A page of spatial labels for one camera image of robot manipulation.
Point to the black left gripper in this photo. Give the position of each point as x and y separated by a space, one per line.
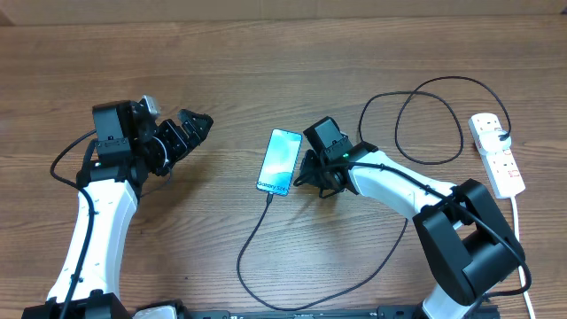
167 128

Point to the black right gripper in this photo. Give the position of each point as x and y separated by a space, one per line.
310 176

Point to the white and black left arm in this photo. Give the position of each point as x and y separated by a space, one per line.
127 144

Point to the Galaxy S24+ smartphone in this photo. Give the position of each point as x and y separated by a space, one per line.
279 162

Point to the white power strip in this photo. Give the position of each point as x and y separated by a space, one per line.
501 168

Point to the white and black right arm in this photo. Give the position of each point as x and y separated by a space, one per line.
466 240

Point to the white charger plug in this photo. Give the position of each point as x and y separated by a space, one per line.
493 141

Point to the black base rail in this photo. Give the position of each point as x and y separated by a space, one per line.
382 312

